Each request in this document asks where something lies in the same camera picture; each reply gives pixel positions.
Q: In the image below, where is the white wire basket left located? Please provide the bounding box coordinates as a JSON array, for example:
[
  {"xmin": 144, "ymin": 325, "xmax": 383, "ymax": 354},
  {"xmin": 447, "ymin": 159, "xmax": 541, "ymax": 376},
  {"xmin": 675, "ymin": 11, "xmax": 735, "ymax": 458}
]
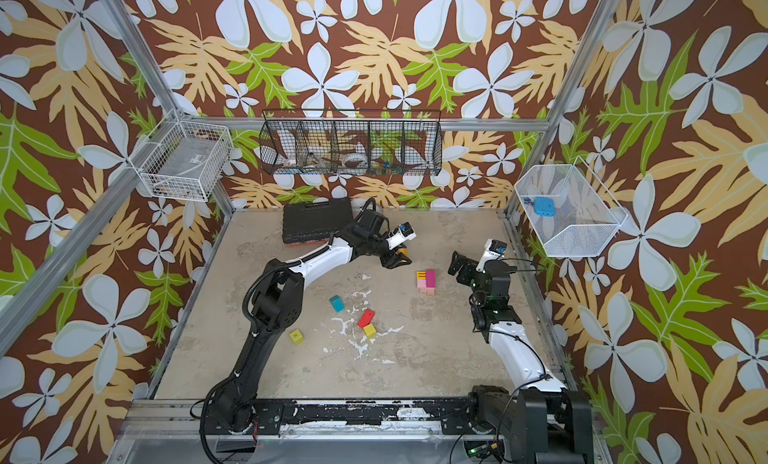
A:
[{"xmin": 129, "ymin": 111, "xmax": 233, "ymax": 202}]

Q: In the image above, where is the yellow green cube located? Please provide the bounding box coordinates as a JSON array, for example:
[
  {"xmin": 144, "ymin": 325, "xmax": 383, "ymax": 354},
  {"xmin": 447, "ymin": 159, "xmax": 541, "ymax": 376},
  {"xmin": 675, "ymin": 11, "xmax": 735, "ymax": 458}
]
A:
[{"xmin": 289, "ymin": 329, "xmax": 305, "ymax": 345}]

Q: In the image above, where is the black wire wall basket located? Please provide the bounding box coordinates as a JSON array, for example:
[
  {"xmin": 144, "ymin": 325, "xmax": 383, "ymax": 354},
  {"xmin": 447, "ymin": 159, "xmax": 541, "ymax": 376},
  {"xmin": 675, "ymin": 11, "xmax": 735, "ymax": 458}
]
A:
[{"xmin": 256, "ymin": 109, "xmax": 444, "ymax": 177}]

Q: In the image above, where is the teal triangular block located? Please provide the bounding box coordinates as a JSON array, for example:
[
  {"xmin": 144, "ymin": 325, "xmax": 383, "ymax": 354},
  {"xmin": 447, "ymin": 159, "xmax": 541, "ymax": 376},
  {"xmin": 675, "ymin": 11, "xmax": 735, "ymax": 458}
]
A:
[{"xmin": 329, "ymin": 295, "xmax": 345, "ymax": 313}]

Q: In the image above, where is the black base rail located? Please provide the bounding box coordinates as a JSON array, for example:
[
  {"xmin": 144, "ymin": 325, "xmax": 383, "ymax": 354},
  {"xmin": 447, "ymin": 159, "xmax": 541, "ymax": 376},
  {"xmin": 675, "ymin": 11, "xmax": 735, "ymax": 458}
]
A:
[{"xmin": 251, "ymin": 397, "xmax": 523, "ymax": 436}]

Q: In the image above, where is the white mesh basket right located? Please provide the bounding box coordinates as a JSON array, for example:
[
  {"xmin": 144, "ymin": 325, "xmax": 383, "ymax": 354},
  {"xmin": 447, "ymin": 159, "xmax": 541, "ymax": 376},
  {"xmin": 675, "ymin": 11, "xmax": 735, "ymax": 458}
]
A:
[{"xmin": 515, "ymin": 158, "xmax": 628, "ymax": 259}]

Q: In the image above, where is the small yellow block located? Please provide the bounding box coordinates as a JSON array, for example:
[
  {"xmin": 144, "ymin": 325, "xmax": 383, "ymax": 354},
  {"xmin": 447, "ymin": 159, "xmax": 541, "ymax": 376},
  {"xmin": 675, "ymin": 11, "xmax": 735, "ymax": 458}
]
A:
[{"xmin": 363, "ymin": 324, "xmax": 377, "ymax": 339}]

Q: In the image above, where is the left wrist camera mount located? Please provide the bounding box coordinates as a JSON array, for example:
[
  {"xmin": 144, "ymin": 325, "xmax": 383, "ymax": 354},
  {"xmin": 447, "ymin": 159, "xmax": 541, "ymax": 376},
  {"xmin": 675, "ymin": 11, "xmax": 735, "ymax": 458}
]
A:
[{"xmin": 386, "ymin": 222, "xmax": 416, "ymax": 250}]

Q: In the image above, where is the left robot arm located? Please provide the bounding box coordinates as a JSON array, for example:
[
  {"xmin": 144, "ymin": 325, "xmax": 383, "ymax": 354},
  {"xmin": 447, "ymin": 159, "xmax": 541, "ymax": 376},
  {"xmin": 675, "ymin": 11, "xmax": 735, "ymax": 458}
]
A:
[{"xmin": 199, "ymin": 198, "xmax": 417, "ymax": 436}]

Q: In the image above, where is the magenta block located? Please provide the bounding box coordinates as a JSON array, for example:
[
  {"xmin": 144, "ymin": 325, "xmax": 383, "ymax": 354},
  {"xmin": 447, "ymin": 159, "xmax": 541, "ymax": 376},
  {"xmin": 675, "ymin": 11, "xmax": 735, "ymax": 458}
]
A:
[{"xmin": 425, "ymin": 270, "xmax": 437, "ymax": 289}]

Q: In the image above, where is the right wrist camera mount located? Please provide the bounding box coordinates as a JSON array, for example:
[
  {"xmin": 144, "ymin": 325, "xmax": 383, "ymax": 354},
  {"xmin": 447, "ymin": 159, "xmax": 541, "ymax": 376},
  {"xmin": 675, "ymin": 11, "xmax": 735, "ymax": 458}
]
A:
[{"xmin": 476, "ymin": 239, "xmax": 508, "ymax": 272}]

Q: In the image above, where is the blue object in basket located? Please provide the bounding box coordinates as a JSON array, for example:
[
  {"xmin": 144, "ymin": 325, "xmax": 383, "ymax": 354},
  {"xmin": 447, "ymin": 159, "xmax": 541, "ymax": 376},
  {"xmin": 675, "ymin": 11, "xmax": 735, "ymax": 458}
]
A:
[{"xmin": 523, "ymin": 197, "xmax": 556, "ymax": 218}]

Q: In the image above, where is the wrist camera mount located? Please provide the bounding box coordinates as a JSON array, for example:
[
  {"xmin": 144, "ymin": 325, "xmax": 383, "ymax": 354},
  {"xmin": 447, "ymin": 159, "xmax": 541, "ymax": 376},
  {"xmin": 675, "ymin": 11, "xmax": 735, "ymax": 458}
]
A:
[
  {"xmin": 476, "ymin": 239, "xmax": 508, "ymax": 272},
  {"xmin": 386, "ymin": 222, "xmax": 416, "ymax": 250}
]

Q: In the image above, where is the pink rectangular block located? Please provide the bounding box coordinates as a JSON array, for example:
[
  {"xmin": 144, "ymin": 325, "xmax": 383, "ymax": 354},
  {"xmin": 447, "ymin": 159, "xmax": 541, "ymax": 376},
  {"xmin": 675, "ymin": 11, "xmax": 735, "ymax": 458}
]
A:
[{"xmin": 417, "ymin": 280, "xmax": 436, "ymax": 295}]

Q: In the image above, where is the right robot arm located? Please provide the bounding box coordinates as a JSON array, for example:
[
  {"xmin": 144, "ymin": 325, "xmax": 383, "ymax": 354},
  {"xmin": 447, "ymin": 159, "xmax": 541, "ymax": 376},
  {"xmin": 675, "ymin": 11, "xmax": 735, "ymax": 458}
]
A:
[{"xmin": 448, "ymin": 240, "xmax": 595, "ymax": 463}]

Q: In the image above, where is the black red tool case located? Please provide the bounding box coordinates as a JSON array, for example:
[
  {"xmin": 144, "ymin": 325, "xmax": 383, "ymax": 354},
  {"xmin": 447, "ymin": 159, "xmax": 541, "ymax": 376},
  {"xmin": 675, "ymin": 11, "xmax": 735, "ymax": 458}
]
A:
[{"xmin": 282, "ymin": 198, "xmax": 353, "ymax": 245}]

